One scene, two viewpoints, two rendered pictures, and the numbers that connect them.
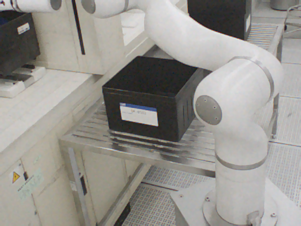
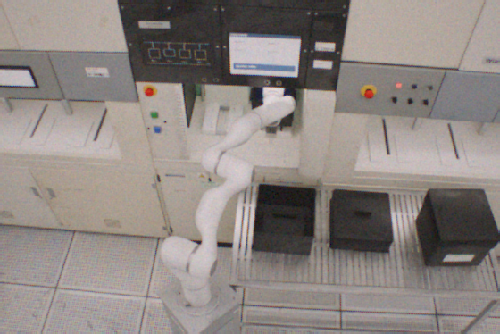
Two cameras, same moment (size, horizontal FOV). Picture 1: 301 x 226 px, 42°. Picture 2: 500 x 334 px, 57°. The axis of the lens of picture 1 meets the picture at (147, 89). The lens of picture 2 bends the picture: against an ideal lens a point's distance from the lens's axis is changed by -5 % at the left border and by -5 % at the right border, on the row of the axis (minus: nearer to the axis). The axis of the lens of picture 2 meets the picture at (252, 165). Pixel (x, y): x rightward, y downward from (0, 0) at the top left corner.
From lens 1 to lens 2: 1.79 m
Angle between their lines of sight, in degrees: 54
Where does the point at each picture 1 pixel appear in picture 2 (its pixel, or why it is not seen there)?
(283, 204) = (208, 318)
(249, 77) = (177, 255)
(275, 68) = (195, 268)
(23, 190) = (204, 184)
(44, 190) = not seen: hidden behind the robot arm
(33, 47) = (286, 121)
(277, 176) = not seen: outside the picture
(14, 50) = not seen: hidden behind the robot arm
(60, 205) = (231, 205)
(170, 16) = (204, 202)
